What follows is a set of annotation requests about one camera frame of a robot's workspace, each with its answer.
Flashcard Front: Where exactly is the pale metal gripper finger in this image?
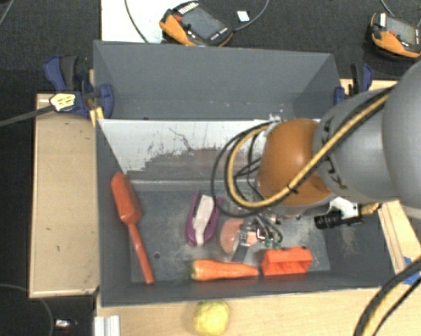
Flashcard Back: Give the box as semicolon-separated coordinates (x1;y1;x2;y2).
231;230;252;263

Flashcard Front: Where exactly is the pink toy peach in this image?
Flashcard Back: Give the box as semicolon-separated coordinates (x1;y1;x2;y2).
219;217;259;256

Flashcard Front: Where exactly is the orange toy carrot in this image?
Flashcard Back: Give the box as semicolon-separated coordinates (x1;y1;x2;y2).
177;258;260;283

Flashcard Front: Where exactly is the orange-red plastic block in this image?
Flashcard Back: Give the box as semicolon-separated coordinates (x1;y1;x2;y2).
259;246;314;277

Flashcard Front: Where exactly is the purple and white stapler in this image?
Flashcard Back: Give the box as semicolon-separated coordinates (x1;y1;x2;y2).
185;190;224;248

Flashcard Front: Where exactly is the yellow toy lemon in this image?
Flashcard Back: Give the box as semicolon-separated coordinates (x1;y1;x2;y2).
192;300;231;336

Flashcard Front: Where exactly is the orange-red plastic scoop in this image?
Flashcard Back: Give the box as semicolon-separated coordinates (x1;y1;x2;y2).
110;171;156;285

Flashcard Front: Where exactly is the grey metal bin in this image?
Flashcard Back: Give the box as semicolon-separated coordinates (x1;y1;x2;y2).
91;39;397;308

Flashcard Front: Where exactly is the pale wood flat board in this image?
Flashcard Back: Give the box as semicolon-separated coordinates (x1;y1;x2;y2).
28;92;101;299

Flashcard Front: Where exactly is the black cylinder on white bracket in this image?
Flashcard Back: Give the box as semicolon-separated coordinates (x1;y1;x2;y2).
313;196;381;230

